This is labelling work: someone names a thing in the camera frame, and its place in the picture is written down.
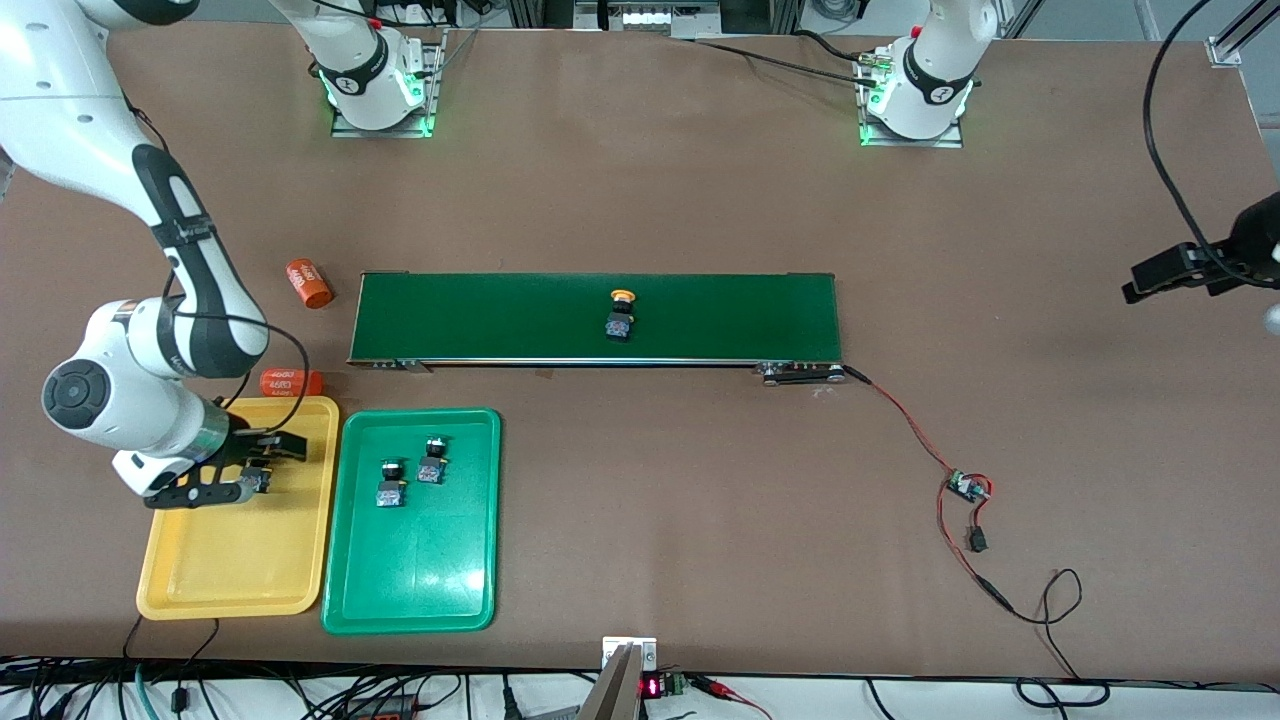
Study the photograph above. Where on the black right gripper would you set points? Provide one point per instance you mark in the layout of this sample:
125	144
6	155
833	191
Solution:
240	442

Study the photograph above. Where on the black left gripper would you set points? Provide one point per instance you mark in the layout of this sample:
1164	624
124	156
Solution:
1252	243

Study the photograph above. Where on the yellow push button switch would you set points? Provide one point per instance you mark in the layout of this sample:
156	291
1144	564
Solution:
620	324
258	480

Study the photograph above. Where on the orange 4680 cylinder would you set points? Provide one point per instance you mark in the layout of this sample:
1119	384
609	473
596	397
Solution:
292	381
308	284

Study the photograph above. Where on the green push button switch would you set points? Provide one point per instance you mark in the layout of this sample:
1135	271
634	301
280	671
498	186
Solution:
391	493
431	472

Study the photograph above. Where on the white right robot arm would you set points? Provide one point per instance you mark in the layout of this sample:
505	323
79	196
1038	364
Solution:
120	300

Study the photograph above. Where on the yellow plastic tray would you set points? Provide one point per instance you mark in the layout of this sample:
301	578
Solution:
240	560

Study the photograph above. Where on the green plastic tray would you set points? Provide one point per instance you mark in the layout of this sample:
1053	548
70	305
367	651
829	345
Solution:
440	560

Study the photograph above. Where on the green conveyor belt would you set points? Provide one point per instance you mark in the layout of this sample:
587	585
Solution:
500	320

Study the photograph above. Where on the red power strip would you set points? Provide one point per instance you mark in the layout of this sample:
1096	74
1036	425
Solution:
385	713

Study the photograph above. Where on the small black circuit board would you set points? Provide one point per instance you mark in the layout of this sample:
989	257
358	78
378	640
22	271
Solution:
966	487

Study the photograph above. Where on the silver mounting plate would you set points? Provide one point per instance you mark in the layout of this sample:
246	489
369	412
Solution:
645	650

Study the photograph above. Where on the red digit display module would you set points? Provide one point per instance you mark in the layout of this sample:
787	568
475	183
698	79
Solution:
652	687

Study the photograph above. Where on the red black clip lead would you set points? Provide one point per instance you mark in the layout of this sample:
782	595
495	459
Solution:
720	690

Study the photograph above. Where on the metal equipment rack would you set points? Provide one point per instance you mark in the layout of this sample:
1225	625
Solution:
645	15

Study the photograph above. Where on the aluminium frame profile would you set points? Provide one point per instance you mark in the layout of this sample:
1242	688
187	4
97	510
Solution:
1228	48

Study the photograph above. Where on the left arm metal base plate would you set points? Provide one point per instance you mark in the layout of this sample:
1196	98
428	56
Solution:
935	143

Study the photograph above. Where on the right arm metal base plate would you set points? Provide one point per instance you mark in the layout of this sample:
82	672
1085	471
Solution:
433	90

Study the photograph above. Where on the grey metal post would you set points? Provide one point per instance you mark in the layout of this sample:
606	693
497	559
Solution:
612	695

